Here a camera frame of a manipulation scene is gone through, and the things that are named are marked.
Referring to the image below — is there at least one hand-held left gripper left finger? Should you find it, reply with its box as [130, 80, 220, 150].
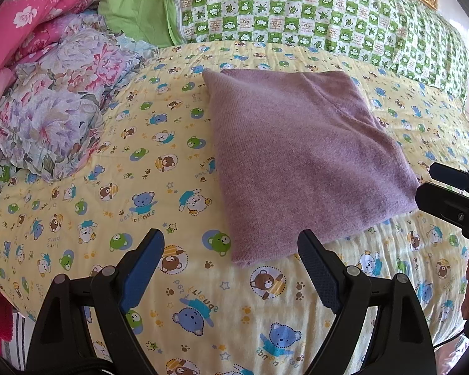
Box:
[27, 228, 165, 375]

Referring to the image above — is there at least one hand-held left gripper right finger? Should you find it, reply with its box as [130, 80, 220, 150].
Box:
[298, 230, 434, 375]

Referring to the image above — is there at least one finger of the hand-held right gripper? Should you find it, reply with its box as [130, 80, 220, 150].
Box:
[415, 182, 469, 243]
[430, 162, 469, 200]

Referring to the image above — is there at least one purple knit sweater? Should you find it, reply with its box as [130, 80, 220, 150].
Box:
[202, 68, 421, 269]

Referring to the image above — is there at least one yellow bear print blanket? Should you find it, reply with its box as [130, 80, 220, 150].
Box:
[0, 41, 469, 375]

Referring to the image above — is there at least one pastel floral quilt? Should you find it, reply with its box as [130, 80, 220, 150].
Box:
[0, 13, 159, 182]

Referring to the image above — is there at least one green checked quilt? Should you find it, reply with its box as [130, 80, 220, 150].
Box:
[162, 0, 469, 106]

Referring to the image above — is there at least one plain green pillow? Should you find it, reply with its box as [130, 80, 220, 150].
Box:
[98, 0, 180, 48]

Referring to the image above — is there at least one pink floral quilt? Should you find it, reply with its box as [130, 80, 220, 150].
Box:
[0, 0, 110, 120]

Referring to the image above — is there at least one black cable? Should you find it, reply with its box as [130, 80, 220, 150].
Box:
[434, 329, 466, 348]

